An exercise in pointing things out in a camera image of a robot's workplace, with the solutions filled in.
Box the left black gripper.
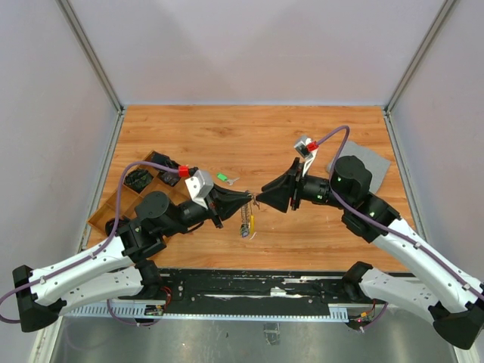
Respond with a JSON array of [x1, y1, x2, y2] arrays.
[[162, 182, 253, 237]]

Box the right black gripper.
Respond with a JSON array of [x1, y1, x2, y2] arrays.
[[256, 157, 352, 213]]

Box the keyring with coloured keys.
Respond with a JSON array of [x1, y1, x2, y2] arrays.
[[239, 191, 260, 239]]

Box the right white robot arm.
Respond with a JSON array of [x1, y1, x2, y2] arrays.
[[256, 156, 483, 349]]

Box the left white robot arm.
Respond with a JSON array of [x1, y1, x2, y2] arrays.
[[12, 186, 252, 333]]

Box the green tagged key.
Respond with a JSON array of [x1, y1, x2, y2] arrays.
[[216, 172, 240, 186]]

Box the black items in tray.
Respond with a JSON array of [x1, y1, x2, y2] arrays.
[[150, 152, 181, 187]]

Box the wooden compartment tray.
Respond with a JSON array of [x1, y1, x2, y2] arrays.
[[88, 165, 190, 238]]

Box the green black item in tray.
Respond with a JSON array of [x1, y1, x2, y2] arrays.
[[124, 169, 153, 193]]

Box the grey cloth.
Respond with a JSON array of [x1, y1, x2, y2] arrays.
[[340, 141, 391, 194]]

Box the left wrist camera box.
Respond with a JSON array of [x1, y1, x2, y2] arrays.
[[185, 169, 214, 207]]

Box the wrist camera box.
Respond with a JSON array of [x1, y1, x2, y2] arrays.
[[293, 135, 318, 158], [185, 169, 214, 207]]

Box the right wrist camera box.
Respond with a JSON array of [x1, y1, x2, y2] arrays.
[[293, 135, 318, 158]]

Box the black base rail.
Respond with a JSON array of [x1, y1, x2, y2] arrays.
[[116, 268, 390, 315]]

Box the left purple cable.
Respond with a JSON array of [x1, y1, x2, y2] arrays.
[[0, 161, 190, 328]]

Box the purple cable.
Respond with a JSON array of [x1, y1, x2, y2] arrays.
[[0, 161, 190, 328], [308, 126, 484, 299]]

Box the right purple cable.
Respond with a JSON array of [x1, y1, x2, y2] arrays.
[[308, 126, 484, 299]]

